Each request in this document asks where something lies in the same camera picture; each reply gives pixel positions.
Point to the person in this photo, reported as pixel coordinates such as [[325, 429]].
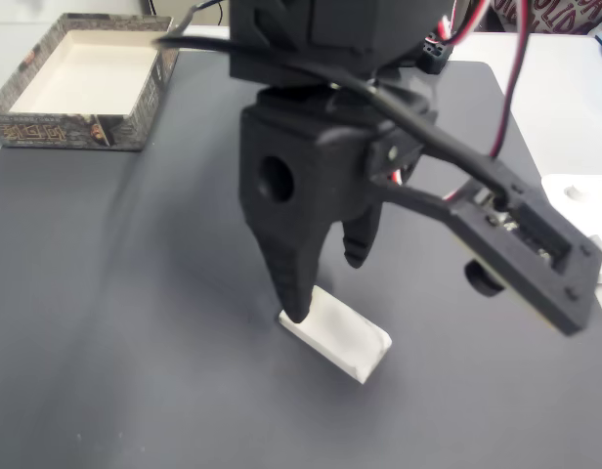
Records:
[[550, 14]]

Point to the white tray with round dents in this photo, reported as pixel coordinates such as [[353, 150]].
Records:
[[599, 205]]

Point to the white block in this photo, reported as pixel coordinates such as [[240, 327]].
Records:
[[340, 337]]

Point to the patterned cardboard box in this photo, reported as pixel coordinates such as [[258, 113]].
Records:
[[86, 83]]

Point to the grey table mat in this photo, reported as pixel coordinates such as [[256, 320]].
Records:
[[135, 342]]

